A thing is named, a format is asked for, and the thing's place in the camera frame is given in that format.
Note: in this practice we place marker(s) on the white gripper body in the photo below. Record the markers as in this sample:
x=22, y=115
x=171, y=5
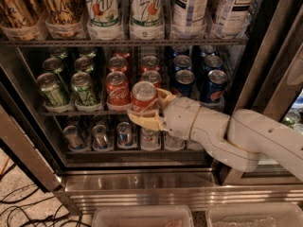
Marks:
x=180, y=113

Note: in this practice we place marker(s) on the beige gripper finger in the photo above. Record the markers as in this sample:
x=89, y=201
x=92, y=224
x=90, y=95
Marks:
x=150, y=120
x=165, y=97

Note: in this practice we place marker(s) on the red coke can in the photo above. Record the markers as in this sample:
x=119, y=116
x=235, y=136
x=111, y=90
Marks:
x=118, y=64
x=143, y=96
x=153, y=77
x=117, y=87

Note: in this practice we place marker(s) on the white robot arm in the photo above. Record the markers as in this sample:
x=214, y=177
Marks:
x=237, y=140

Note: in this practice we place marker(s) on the blue pepsi can front left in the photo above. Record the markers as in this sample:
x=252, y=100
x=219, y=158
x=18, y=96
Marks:
x=182, y=83

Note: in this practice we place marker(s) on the blue pepsi can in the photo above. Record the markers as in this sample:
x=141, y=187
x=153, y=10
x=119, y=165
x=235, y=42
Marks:
x=214, y=86
x=182, y=62
x=213, y=62
x=182, y=83

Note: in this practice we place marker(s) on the water bottle middle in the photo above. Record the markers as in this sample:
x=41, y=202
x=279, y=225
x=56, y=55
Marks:
x=173, y=143

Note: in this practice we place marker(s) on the red bull can right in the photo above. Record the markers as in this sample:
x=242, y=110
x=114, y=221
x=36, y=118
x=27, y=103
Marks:
x=124, y=134

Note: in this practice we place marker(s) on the red bull can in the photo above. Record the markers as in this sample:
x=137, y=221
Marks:
x=73, y=137
x=124, y=134
x=101, y=139

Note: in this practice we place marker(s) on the blue pepsi can front right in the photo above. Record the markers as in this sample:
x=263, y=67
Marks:
x=214, y=86

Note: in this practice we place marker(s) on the red bull can middle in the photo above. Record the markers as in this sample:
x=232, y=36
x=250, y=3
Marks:
x=101, y=139

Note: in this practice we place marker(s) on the green can front right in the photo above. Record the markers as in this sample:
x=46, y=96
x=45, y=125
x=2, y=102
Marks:
x=84, y=89

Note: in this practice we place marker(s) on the green can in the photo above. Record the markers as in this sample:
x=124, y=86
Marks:
x=84, y=89
x=53, y=91
x=84, y=64
x=56, y=66

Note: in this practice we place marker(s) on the red bull can left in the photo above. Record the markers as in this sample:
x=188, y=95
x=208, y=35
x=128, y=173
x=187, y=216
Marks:
x=73, y=137

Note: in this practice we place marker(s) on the glass fridge door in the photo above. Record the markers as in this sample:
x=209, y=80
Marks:
x=269, y=74

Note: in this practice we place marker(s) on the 7up can right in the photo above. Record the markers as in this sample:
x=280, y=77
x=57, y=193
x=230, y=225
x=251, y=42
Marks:
x=146, y=13

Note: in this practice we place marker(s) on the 7up can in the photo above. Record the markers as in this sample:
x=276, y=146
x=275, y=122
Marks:
x=103, y=13
x=146, y=13

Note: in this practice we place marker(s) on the green can front left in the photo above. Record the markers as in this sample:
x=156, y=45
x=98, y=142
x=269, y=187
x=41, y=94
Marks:
x=53, y=91

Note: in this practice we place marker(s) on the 7up can left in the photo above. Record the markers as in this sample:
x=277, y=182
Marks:
x=103, y=13

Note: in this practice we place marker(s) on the orange lacroix can right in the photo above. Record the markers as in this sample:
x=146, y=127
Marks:
x=63, y=18

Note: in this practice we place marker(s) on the orange lacroix can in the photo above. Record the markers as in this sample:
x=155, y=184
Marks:
x=16, y=13
x=63, y=18

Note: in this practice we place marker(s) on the orange lacroix can left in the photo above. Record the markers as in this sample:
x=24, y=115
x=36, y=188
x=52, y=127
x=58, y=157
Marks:
x=16, y=13

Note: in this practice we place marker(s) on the water bottle left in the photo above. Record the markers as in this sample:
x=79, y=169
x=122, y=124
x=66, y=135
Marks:
x=149, y=139

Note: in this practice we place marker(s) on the teas tea bottle left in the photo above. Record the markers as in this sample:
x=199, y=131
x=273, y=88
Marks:
x=189, y=13

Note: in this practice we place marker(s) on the teas tea bottle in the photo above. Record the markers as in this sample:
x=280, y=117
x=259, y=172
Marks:
x=229, y=17
x=189, y=13

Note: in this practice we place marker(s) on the clear plastic bin left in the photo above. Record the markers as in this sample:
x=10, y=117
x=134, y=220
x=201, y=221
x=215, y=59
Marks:
x=144, y=216

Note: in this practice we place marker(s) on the clear plastic bin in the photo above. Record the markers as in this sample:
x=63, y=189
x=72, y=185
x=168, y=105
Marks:
x=144, y=216
x=279, y=214

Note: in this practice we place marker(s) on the clear plastic bin right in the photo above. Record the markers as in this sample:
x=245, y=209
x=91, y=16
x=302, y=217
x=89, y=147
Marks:
x=279, y=214

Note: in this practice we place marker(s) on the teas tea bottle right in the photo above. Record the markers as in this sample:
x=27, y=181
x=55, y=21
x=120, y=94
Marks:
x=229, y=17

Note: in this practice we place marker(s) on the steel fridge frame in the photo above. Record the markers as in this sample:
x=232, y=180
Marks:
x=87, y=179

